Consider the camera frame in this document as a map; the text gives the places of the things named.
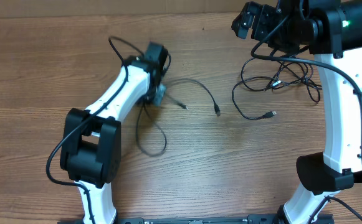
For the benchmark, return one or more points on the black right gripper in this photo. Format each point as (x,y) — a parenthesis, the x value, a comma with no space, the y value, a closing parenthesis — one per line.
(261,14)

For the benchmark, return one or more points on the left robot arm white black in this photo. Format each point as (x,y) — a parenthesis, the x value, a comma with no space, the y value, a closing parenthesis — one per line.
(91,147)

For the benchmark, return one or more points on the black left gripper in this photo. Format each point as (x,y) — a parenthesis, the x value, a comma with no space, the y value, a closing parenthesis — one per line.
(157,98)

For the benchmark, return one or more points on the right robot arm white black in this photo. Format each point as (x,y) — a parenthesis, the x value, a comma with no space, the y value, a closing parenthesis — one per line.
(328,35)

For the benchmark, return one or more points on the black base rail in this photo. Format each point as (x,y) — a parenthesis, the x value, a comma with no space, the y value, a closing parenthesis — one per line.
(224,220)

